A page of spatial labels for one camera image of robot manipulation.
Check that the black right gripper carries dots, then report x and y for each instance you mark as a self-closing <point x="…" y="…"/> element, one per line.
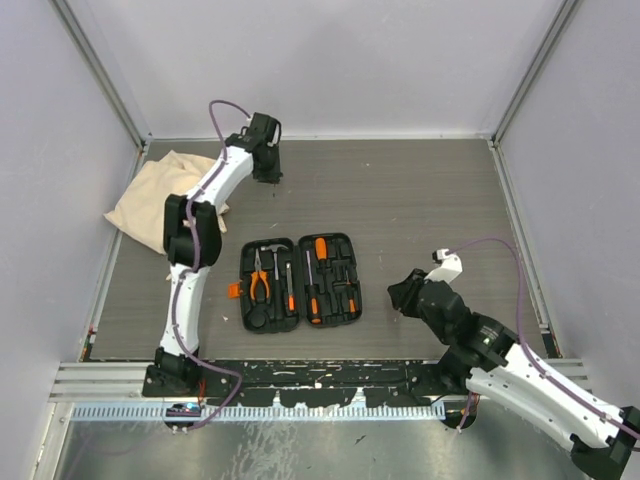
<point x="402" y="293"/>

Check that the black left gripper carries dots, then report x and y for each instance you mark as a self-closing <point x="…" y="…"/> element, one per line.
<point x="275" y="174"/>

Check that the small orange black precision screwdriver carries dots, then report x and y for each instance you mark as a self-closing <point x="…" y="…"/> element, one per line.
<point x="350" y="293"/>

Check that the black plastic tool case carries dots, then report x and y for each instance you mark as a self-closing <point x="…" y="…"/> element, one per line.
<point x="274" y="316"/>

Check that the black orange grip screwdriver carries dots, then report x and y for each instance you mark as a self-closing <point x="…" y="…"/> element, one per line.
<point x="313" y="300"/>

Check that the orange handle black shaft screwdriver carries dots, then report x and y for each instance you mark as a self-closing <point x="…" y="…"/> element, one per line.
<point x="321" y="253"/>

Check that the orange black needle nose pliers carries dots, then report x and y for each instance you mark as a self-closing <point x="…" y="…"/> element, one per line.
<point x="260" y="291"/>

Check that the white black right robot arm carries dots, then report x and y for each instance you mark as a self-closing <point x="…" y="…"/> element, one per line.
<point x="485" y="357"/>

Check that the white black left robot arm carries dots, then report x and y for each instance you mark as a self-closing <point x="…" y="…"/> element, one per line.
<point x="192" y="241"/>

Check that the beige cloth drawstring bag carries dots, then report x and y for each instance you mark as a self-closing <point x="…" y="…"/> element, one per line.
<point x="139" y="213"/>

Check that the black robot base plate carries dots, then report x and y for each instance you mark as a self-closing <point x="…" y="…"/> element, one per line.
<point x="311" y="383"/>

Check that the white slotted cable duct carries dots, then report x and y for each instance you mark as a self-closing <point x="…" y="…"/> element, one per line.
<point x="161" y="411"/>

